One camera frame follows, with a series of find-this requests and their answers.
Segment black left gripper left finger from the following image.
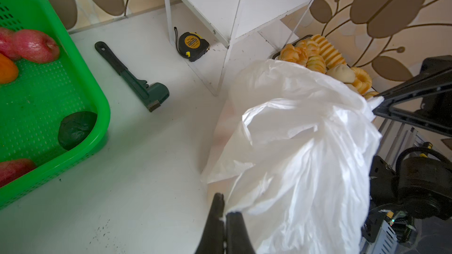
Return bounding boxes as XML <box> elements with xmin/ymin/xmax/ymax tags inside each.
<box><xmin>195</xmin><ymin>193</ymin><xmax>225</xmax><ymax>254</ymax></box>

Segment right green fruit basket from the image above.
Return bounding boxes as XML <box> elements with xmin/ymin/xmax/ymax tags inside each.
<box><xmin>1</xmin><ymin>0</ymin><xmax>111</xmax><ymax>207</ymax></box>

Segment black yellow tape measure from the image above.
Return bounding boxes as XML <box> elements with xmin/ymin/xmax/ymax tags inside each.
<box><xmin>174</xmin><ymin>27</ymin><xmax>210</xmax><ymax>62</ymax></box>

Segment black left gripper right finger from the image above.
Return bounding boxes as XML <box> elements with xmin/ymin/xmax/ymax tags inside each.
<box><xmin>226</xmin><ymin>212</ymin><xmax>255</xmax><ymax>254</ymax></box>

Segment orange fruit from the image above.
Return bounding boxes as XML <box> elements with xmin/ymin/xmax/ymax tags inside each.
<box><xmin>0</xmin><ymin>54</ymin><xmax>19</xmax><ymax>84</ymax></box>

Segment dark green pipe wrench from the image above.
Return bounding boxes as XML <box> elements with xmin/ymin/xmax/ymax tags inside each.
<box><xmin>95</xmin><ymin>41</ymin><xmax>170</xmax><ymax>112</ymax></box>

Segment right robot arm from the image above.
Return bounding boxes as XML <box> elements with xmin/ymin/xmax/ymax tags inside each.
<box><xmin>361</xmin><ymin>55</ymin><xmax>452</xmax><ymax>243</ymax></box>

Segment white plastic bag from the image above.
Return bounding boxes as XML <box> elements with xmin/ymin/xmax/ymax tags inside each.
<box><xmin>201</xmin><ymin>60</ymin><xmax>383</xmax><ymax>254</ymax></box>

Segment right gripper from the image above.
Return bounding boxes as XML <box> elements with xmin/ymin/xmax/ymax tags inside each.
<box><xmin>372</xmin><ymin>55</ymin><xmax>452</xmax><ymax>138</ymax></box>

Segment white two-tier shelf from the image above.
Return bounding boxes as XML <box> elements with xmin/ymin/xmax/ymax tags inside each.
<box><xmin>164</xmin><ymin>0</ymin><xmax>314</xmax><ymax>96</ymax></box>

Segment bread tray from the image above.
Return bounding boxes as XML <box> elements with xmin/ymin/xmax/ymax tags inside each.
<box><xmin>273</xmin><ymin>34</ymin><xmax>379</xmax><ymax>99</ymax></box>

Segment dark green avocado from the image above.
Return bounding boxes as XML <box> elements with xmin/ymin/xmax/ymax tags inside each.
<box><xmin>58</xmin><ymin>111</ymin><xmax>97</xmax><ymax>151</ymax></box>

